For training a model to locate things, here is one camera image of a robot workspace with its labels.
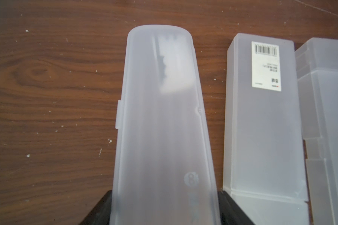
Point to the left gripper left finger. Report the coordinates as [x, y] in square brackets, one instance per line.
[100, 214]

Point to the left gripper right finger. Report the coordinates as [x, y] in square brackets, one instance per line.
[230, 212]

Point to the clear rounded pencil case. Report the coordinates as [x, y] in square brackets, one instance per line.
[164, 173]

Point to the clear pencil case with label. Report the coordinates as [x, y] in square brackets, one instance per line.
[317, 72]

